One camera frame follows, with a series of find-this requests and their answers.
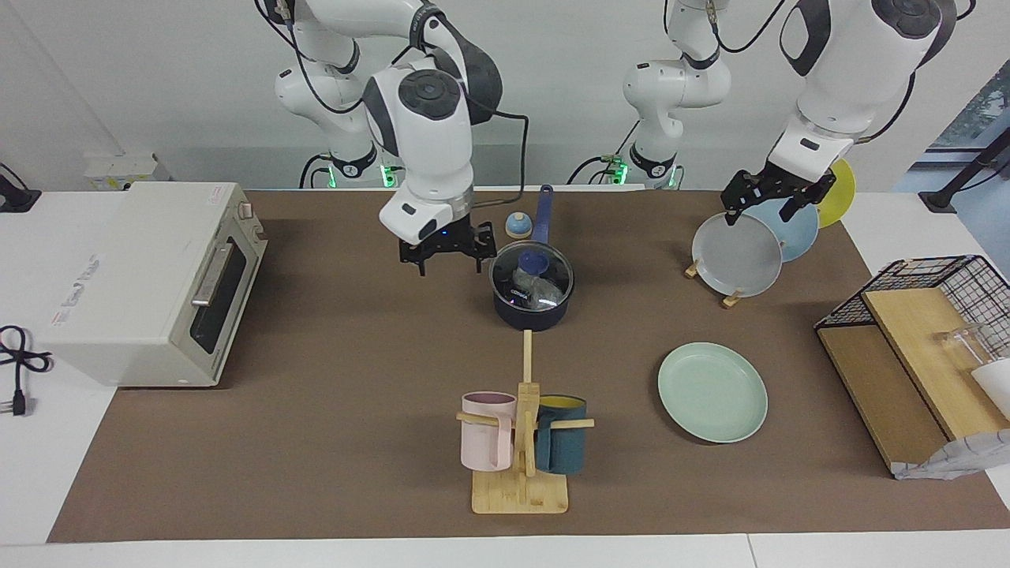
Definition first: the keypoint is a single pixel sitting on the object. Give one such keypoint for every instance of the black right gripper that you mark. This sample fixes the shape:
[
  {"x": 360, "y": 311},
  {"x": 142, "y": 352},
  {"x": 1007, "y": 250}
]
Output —
[{"x": 446, "y": 241}]

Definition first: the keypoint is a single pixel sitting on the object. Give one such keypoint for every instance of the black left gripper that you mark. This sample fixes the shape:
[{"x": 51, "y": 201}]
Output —
[{"x": 777, "y": 188}]

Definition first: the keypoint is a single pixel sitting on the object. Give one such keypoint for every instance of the glass lid with blue knob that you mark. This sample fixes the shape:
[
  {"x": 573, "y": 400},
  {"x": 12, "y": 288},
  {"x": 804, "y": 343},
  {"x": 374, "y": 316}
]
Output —
[{"x": 552, "y": 264}]

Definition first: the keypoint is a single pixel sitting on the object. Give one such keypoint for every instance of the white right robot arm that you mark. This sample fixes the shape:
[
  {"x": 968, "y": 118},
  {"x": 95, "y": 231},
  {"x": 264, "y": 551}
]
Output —
[{"x": 426, "y": 134}]

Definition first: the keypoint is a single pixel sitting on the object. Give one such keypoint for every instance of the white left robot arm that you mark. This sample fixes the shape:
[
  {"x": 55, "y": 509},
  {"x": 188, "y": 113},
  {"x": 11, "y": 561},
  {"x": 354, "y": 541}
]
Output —
[{"x": 844, "y": 71}]

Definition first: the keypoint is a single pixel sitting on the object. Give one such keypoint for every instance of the light blue plate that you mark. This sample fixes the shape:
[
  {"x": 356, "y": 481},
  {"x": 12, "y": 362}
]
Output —
[{"x": 801, "y": 233}]

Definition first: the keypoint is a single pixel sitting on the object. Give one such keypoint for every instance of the grey plate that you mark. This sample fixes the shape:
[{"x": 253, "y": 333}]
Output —
[{"x": 738, "y": 256}]

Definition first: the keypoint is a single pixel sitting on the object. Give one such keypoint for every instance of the yellow plate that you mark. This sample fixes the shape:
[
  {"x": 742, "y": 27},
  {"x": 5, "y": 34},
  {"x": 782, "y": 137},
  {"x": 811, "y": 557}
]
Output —
[{"x": 843, "y": 197}]

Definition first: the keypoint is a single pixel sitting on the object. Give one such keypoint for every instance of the wooden plate rack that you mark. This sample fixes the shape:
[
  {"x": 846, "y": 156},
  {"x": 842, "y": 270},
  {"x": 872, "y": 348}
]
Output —
[{"x": 731, "y": 300}]

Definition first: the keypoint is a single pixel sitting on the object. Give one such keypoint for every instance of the pale green plate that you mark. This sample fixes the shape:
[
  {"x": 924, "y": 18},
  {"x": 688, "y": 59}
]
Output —
[{"x": 710, "y": 394}]

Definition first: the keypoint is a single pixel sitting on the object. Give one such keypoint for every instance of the small blue cap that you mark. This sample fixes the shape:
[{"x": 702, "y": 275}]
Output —
[{"x": 518, "y": 227}]

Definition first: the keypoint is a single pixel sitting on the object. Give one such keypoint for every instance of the pink mug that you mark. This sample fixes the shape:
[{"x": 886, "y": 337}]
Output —
[{"x": 483, "y": 442}]

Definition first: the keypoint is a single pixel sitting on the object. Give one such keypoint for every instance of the brown table mat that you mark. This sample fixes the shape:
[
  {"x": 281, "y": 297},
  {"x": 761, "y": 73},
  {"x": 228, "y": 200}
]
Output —
[{"x": 355, "y": 434}]

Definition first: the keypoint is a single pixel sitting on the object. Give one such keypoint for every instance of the dark teal mug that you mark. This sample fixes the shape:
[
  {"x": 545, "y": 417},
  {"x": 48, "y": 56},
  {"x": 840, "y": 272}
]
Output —
[{"x": 562, "y": 450}]

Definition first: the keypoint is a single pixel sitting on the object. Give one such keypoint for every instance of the wooden mug tree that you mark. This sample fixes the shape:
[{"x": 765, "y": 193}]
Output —
[{"x": 521, "y": 493}]

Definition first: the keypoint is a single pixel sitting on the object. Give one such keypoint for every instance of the clear glass cup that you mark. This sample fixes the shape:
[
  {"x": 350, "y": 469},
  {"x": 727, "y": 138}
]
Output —
[{"x": 963, "y": 343}]

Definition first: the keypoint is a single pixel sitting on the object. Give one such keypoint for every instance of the white cup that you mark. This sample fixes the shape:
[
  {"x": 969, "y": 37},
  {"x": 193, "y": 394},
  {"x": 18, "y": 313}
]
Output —
[{"x": 996, "y": 386}]

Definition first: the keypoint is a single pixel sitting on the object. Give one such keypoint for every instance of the beige toaster oven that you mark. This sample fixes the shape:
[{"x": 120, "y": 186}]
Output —
[{"x": 134, "y": 284}]

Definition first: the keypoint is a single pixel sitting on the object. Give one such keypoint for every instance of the white power strip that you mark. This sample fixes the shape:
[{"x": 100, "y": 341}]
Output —
[{"x": 118, "y": 170}]

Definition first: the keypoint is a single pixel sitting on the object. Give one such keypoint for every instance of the black clamp mount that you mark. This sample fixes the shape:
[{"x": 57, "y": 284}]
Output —
[{"x": 14, "y": 197}]

